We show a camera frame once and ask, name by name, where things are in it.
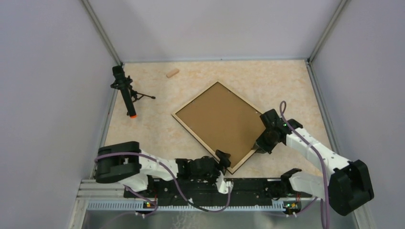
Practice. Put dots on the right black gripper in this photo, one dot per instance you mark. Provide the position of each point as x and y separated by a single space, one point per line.
260 141

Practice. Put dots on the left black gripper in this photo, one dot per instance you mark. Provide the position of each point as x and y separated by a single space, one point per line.
224 162

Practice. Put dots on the brown cardboard backing board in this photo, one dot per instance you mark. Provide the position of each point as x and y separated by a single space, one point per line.
221 123

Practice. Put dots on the wooden picture frame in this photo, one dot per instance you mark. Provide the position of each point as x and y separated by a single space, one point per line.
196 139

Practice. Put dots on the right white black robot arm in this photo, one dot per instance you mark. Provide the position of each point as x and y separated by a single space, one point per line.
345 184

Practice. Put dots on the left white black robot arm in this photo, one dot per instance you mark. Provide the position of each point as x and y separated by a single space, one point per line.
130 166

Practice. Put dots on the small wooden cylinder block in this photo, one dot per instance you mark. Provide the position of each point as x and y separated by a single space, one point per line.
172 73

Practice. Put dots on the black mini tripod orange tip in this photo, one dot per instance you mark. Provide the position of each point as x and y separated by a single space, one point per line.
129 95

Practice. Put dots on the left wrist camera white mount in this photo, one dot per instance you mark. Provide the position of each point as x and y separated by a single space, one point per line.
224 186

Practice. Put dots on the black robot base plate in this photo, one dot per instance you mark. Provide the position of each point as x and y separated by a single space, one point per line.
204 193

